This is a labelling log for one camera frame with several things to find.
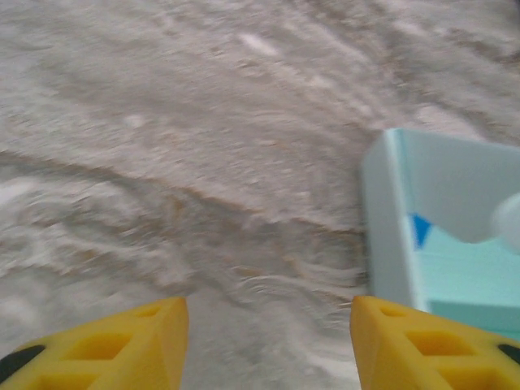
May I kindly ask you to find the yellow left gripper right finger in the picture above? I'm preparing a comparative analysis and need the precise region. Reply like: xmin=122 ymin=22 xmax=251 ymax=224
xmin=351 ymin=295 xmax=520 ymax=390

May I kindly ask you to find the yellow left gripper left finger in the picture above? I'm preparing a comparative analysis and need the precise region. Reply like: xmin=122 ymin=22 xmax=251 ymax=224
xmin=0 ymin=296 xmax=190 ymax=390

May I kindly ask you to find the light blue paper box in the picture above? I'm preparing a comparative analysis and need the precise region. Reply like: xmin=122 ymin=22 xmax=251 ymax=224
xmin=360 ymin=128 xmax=520 ymax=345

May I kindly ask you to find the small blue object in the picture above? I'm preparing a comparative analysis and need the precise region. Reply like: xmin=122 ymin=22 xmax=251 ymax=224
xmin=408 ymin=212 xmax=433 ymax=249

